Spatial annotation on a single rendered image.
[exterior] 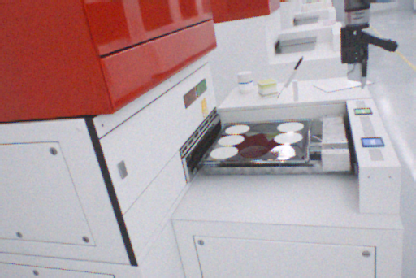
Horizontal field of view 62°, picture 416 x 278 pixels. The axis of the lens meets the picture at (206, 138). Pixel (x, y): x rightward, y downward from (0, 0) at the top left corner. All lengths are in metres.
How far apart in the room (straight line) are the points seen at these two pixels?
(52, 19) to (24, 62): 0.13
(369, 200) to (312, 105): 0.58
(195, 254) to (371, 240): 0.51
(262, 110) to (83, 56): 0.92
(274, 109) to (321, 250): 0.67
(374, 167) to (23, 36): 0.85
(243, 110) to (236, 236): 0.64
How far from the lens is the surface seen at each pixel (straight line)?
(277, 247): 1.03
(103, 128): 0.78
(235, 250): 1.07
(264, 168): 1.20
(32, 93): 0.84
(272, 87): 1.56
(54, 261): 1.11
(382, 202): 1.00
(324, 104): 1.46
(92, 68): 0.73
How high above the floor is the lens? 1.40
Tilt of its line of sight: 21 degrees down
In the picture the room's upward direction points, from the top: 10 degrees counter-clockwise
